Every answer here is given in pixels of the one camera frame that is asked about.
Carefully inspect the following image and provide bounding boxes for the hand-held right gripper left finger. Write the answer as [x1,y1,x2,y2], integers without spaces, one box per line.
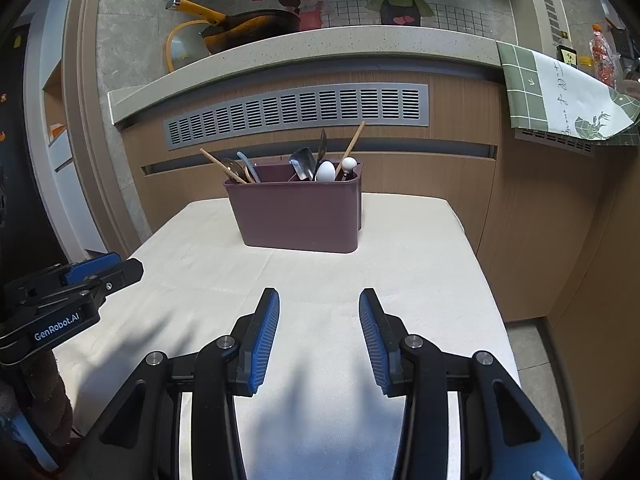
[82,287,281,480]

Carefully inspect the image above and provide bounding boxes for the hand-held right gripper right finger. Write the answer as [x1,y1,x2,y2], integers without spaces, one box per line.
[359,287,583,480]

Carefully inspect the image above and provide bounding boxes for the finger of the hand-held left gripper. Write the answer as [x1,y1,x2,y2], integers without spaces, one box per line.
[2,252,123,306]
[75,258,145,306]

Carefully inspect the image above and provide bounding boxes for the purple plastic utensil holder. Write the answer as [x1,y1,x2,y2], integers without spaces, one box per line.
[223,161,362,253]

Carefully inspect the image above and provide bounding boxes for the wooden chopstick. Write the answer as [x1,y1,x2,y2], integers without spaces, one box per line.
[341,121,366,165]
[200,148,247,184]

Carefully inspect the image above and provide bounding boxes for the brown wooden spoon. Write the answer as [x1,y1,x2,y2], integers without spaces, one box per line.
[222,158,248,183]

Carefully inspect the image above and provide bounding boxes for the light blue spoon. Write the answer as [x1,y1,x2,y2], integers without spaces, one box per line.
[236,151,262,184]

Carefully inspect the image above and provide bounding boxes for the small metal shovel spoon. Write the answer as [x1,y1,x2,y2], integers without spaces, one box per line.
[289,147,317,182]

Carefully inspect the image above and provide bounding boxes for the person's left forearm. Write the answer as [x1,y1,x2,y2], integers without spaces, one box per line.
[0,347,76,471]

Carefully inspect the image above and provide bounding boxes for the cream tablecloth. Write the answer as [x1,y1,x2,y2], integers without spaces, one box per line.
[52,192,523,480]

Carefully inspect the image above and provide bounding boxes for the white shelf unit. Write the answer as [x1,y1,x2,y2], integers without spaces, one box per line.
[27,0,108,261]

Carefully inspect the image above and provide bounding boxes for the black refrigerator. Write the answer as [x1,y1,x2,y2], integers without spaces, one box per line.
[0,10,46,281]

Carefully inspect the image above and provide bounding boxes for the wooden kitchen cabinet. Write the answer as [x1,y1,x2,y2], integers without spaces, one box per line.
[122,67,640,461]

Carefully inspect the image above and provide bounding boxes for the long grey vent grille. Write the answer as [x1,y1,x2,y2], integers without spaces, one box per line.
[162,82,431,152]

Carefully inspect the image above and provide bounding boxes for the short grey vent grille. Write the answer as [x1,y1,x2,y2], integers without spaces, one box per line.
[512,127,597,157]

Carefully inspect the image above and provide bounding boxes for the speckled stone countertop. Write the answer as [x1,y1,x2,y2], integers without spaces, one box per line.
[107,25,506,126]

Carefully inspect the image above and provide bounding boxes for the green checked kitchen towel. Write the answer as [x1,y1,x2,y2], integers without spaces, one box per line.
[496,41,640,147]

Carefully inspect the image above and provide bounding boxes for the dark sauce bottle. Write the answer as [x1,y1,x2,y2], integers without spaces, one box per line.
[556,30,580,68]

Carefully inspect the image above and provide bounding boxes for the condiment bottles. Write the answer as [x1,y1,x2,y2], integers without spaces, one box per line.
[589,24,617,86]

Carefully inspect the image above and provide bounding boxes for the yellow-handled wok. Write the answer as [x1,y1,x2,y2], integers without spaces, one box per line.
[166,0,302,56]

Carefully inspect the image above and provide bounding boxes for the white wall vent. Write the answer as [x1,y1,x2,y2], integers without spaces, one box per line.
[540,0,561,46]

